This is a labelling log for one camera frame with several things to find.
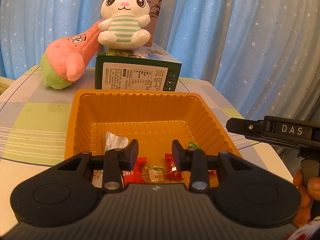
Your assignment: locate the silver snack pouch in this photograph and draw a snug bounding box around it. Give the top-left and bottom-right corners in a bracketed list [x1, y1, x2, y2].
[92, 131, 129, 188]

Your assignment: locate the red long candy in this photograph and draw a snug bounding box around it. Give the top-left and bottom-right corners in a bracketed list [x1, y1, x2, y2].
[164, 153, 184, 180]

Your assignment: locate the large red packet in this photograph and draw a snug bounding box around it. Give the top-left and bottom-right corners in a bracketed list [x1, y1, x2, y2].
[122, 157, 147, 188]

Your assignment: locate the yellow green candy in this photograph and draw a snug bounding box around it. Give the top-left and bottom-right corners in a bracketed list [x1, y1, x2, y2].
[145, 166, 164, 183]

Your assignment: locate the right hand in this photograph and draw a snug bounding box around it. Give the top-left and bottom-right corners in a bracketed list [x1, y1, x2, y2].
[293, 170, 320, 228]

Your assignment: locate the orange plastic tray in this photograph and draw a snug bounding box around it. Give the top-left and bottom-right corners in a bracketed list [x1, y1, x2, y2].
[64, 89, 242, 188]

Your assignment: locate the checked tablecloth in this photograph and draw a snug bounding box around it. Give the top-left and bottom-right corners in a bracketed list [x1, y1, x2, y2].
[1, 65, 292, 236]

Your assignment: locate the green carton box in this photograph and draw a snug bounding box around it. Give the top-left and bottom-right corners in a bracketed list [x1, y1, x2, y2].
[95, 43, 182, 91]

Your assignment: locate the blue star curtain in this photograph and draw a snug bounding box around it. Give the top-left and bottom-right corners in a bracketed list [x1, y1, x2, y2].
[1, 0, 319, 122]

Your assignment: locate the pink green plush toy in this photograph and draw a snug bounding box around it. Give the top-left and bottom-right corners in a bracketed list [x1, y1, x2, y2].
[40, 20, 102, 90]

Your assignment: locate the light green sofa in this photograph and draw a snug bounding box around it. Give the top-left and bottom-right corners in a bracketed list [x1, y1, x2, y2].
[0, 76, 15, 94]

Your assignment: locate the white bunny plush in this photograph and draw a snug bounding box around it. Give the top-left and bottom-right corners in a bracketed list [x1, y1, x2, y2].
[98, 0, 151, 50]

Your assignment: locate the brown picture box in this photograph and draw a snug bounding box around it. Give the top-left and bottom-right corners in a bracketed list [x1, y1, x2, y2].
[144, 0, 163, 47]

